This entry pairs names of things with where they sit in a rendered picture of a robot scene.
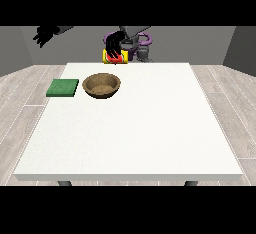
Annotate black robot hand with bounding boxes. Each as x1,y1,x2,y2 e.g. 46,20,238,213
105,30,127,65
32,26,61,49

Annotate brown wooden bowl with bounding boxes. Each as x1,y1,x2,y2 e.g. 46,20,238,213
81,72,122,100

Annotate green square pad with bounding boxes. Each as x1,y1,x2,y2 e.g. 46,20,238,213
45,78,80,98

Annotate grey robot trunk purple rings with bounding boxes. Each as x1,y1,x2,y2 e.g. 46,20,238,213
103,31,155,64

